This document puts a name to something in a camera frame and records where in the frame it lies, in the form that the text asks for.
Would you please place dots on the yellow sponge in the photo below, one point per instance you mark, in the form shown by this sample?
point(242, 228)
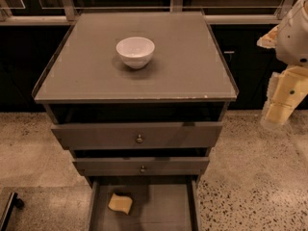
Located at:
point(120, 203)

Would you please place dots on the grey bottom drawer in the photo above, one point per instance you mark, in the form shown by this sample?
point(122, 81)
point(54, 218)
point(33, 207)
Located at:
point(160, 203)

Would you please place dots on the white ceramic bowl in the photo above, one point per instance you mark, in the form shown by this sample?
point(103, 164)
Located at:
point(136, 52)

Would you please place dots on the metal railing frame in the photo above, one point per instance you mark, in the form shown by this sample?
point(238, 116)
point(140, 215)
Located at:
point(56, 12)

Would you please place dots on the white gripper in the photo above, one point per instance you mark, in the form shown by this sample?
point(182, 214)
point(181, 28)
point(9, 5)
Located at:
point(294, 38)

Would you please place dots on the brass top drawer knob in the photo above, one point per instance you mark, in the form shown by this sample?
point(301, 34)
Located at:
point(139, 139)

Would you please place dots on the grey drawer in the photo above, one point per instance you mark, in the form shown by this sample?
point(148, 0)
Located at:
point(94, 136)
point(160, 203)
point(131, 166)

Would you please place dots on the grey middle drawer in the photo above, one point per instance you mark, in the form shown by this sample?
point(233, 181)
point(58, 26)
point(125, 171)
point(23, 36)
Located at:
point(131, 166)

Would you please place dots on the grey drawer cabinet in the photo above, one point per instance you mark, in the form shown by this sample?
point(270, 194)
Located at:
point(187, 79)

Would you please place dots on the grey top drawer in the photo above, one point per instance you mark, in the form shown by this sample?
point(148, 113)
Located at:
point(94, 136)

